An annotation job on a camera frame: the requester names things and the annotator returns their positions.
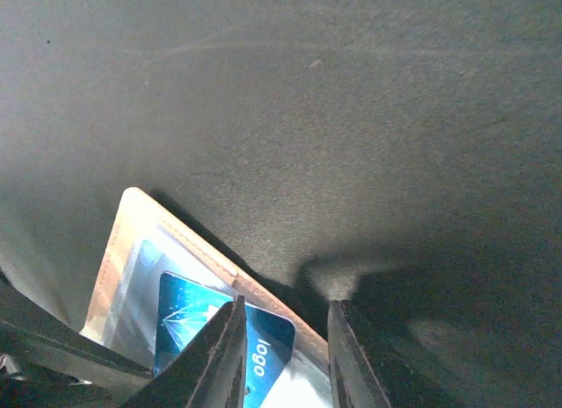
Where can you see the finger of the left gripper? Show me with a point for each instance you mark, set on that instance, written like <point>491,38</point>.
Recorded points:
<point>31,334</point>

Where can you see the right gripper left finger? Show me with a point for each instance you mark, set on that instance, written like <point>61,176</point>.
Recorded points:
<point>210,371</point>

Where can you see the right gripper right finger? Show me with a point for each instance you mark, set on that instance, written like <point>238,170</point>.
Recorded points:
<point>364,369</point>

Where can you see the tan leather card holder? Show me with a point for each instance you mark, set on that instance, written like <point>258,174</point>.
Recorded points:
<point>146,241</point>

